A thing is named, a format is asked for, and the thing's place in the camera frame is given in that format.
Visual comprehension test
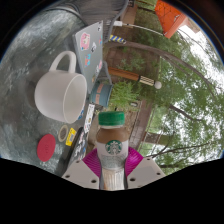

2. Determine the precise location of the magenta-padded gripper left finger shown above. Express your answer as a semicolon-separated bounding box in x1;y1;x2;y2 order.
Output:
61;148;102;190

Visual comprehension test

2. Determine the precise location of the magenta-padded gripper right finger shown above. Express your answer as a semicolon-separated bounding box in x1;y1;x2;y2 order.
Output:
124;146;167;190

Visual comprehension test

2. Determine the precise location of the green-capped coffee drink bottle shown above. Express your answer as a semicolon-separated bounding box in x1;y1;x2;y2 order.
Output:
94;111;130;192

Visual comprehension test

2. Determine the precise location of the dark-trunked forked tree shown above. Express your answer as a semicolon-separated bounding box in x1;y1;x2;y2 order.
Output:
143;99;224;174

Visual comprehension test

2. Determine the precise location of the small yellow card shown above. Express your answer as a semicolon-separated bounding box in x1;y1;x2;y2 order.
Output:
65;127;78;147

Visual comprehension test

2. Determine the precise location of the flat round red coaster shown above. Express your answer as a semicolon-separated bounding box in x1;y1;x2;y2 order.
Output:
36;133;57;163

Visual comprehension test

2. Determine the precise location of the tape roll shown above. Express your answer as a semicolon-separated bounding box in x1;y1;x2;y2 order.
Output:
57;124;70;143

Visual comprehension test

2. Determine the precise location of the white ceramic mug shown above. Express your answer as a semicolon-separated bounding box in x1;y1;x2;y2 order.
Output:
33;50;88;125

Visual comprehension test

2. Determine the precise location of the leaning grey-trunked tree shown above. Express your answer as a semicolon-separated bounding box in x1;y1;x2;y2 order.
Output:
106;19;224;111

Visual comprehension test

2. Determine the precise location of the grey laptop with stickers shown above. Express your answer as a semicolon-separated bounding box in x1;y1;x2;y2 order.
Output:
72;20;105;94

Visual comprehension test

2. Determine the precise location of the orange patio umbrella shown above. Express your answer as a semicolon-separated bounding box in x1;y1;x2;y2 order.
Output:
113;0;189;39

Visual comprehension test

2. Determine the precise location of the globe-topped lamp post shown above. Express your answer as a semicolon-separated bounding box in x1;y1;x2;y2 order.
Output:
107;65;163;90

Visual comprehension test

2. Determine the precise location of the blue yellow striped post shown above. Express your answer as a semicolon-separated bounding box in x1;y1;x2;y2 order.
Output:
109;34;128;45

